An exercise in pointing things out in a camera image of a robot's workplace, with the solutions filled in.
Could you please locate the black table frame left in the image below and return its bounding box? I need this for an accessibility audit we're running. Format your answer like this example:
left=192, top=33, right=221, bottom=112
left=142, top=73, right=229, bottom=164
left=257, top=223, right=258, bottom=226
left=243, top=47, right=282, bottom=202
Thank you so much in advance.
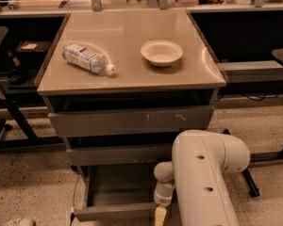
left=0, top=26, right=62, bottom=151

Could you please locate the black cable on floor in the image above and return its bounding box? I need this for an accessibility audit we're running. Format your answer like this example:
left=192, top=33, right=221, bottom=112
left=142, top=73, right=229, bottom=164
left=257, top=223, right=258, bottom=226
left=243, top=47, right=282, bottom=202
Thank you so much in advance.
left=68, top=174, right=81, bottom=224

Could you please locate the grey middle drawer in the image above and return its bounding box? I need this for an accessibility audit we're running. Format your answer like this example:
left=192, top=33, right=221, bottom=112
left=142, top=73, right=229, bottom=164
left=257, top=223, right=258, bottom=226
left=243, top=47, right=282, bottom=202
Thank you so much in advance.
left=67, top=144, right=172, bottom=166

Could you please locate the grey bottom drawer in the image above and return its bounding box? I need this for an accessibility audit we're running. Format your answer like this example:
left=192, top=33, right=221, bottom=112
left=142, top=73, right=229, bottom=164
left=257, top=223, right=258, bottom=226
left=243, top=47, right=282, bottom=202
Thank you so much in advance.
left=75, top=163, right=157, bottom=221

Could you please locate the black box on shelf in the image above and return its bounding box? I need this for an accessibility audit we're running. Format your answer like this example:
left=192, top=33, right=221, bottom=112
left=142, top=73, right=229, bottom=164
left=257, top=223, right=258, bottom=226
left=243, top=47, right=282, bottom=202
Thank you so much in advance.
left=16, top=40, right=51, bottom=61

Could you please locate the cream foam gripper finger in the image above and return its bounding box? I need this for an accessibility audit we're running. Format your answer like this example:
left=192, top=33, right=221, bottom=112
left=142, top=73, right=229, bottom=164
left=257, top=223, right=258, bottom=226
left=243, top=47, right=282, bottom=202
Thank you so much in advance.
left=155, top=206, right=167, bottom=226

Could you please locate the white shoe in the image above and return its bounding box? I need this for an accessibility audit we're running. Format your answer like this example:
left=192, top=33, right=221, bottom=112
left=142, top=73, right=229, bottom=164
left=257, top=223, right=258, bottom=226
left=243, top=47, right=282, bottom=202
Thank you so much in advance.
left=0, top=218, right=35, bottom=226

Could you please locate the black metal floor bar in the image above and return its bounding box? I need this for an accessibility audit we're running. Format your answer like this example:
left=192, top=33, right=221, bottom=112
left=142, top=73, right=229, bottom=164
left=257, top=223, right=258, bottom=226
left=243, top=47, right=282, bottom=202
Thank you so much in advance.
left=222, top=128, right=261, bottom=198

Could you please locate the plastic water bottle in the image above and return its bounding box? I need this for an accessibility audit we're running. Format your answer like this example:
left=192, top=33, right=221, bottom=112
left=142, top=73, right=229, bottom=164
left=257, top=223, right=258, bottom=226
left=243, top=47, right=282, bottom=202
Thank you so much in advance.
left=62, top=43, right=116, bottom=76

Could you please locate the grey drawer cabinet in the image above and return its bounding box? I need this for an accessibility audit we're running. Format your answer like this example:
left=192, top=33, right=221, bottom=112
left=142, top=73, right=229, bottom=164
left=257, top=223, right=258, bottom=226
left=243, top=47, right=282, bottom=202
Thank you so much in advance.
left=34, top=8, right=228, bottom=181

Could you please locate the grey drawer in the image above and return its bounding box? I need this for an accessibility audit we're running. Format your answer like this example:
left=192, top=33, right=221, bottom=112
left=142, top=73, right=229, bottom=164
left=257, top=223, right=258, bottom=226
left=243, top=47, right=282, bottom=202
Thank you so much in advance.
left=75, top=163, right=157, bottom=221
left=67, top=144, right=172, bottom=166
left=49, top=105, right=214, bottom=137

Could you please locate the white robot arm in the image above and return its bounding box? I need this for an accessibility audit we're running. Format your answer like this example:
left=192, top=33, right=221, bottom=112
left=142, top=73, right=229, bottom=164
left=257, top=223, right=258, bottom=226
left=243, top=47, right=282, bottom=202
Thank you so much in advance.
left=154, top=130, right=250, bottom=226

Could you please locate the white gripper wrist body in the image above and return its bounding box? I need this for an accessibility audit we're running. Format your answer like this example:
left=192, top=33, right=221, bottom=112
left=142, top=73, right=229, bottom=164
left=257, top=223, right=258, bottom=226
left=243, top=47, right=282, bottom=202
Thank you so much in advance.
left=154, top=182, right=175, bottom=207

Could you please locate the white paper bowl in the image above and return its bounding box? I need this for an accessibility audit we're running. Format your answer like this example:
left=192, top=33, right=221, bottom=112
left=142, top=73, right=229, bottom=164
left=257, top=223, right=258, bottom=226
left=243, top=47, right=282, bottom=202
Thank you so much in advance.
left=141, top=40, right=183, bottom=67

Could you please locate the grey top drawer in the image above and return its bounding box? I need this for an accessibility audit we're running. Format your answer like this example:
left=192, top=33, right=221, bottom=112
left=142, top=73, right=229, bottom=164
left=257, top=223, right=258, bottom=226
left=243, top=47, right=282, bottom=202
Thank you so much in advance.
left=49, top=105, right=214, bottom=137

